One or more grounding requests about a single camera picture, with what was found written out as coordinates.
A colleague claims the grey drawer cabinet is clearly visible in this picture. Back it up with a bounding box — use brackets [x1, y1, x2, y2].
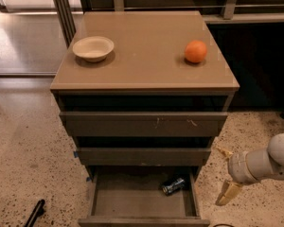
[49, 10, 240, 183]

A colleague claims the grey top drawer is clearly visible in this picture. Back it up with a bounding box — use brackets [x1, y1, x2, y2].
[60, 112, 227, 137]

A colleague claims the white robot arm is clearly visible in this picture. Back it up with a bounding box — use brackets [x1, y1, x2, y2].
[216, 133, 284, 206]

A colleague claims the white ceramic bowl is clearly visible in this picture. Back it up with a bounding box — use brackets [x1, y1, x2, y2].
[73, 36, 115, 62]

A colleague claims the blue tape piece lower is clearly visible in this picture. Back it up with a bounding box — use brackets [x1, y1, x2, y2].
[86, 176, 92, 182]

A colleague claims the blue pepsi can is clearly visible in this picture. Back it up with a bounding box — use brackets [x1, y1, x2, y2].
[161, 178, 186, 196]

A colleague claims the blue tape piece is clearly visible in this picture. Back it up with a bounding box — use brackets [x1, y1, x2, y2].
[73, 151, 79, 158]
[86, 176, 92, 182]

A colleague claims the orange fruit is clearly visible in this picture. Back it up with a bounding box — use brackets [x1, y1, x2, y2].
[185, 40, 207, 63]

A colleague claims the black stand leg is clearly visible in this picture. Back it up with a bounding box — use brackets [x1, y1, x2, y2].
[24, 200, 45, 227]

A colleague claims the blue tape piece upper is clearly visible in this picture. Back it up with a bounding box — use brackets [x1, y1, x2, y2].
[73, 151, 79, 158]

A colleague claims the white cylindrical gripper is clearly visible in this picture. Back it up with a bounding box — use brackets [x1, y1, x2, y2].
[216, 147, 253, 206]

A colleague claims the grey middle drawer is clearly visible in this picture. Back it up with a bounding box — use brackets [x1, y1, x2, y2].
[77, 148, 211, 166]

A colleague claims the grey open bottom drawer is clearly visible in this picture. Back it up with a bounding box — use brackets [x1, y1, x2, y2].
[79, 166, 210, 227]

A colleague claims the metal window frame post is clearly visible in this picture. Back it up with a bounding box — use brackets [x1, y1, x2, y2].
[53, 0, 76, 46]

